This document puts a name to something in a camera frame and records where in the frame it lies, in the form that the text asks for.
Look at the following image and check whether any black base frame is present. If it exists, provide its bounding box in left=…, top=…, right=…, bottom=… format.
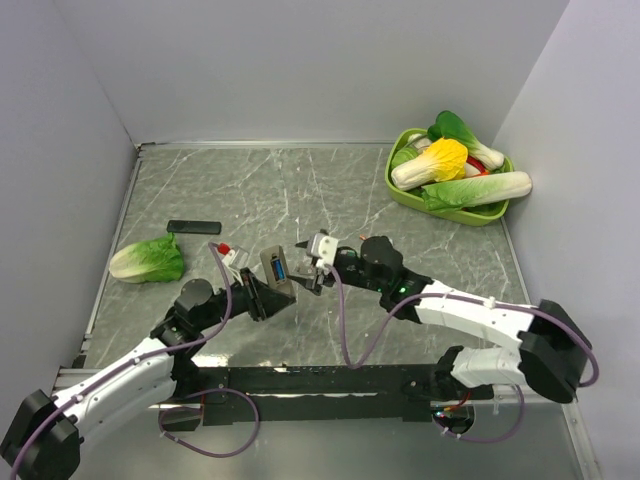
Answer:
left=159, top=364, right=494, bottom=433

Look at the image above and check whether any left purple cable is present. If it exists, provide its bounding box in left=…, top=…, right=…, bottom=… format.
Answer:
left=9, top=242, right=261, bottom=480

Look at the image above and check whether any red pepper toy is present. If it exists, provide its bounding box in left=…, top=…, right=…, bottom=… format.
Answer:
left=464, top=156, right=490, bottom=178

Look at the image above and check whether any bok choy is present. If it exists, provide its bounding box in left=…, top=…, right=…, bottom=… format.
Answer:
left=427, top=110, right=505, bottom=171

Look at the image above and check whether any green romaine lettuce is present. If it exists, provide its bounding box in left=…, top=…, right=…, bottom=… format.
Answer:
left=108, top=233, right=185, bottom=284

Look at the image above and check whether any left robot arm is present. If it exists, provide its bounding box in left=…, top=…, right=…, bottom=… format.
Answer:
left=1, top=268, right=296, bottom=479

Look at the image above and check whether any blue battery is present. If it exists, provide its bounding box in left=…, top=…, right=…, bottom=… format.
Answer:
left=272, top=258, right=286, bottom=281

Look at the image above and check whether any small green cabbage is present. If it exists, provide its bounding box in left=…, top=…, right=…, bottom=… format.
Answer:
left=390, top=146, right=419, bottom=171

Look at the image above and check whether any black slim remote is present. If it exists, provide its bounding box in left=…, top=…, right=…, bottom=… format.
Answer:
left=166, top=219, right=222, bottom=236

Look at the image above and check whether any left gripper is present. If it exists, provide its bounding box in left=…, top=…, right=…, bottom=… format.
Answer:
left=195, top=266, right=295, bottom=331

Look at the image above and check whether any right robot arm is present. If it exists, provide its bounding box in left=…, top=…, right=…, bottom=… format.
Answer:
left=296, top=232, right=599, bottom=404

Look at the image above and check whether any beige white remote control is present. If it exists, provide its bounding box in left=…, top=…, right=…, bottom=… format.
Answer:
left=260, top=245, right=295, bottom=297

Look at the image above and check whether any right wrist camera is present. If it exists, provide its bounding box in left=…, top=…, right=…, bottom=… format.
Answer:
left=307, top=232, right=339, bottom=273

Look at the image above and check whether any long green white cabbage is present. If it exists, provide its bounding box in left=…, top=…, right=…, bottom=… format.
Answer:
left=421, top=171, right=533, bottom=212

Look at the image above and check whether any yellow napa cabbage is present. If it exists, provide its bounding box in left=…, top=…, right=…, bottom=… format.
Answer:
left=391, top=138, right=468, bottom=191

